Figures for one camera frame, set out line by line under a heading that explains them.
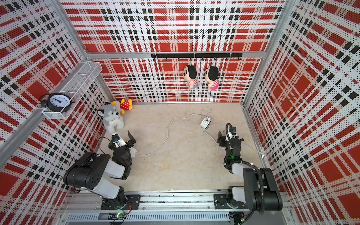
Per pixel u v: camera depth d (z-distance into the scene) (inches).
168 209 28.9
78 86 31.6
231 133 28.8
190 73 35.7
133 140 32.4
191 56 35.1
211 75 37.1
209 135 38.7
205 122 38.7
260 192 15.6
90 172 17.9
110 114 35.9
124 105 44.9
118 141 28.7
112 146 30.2
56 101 25.1
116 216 27.3
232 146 26.0
